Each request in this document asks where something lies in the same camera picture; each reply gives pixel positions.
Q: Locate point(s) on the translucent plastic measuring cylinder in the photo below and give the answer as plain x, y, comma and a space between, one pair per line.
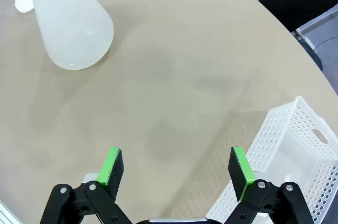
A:
23, 3

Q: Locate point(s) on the silver aluminium robot base frame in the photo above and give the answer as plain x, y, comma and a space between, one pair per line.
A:
8, 214

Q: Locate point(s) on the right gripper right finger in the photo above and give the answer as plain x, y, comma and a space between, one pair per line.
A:
239, 171

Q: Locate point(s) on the translucent white plastic conical flask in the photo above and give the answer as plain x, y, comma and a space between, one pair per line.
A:
74, 23

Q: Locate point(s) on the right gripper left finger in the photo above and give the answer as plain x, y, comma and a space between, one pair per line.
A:
111, 171

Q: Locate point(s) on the white perforated plastic basket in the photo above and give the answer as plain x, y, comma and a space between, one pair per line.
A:
290, 142

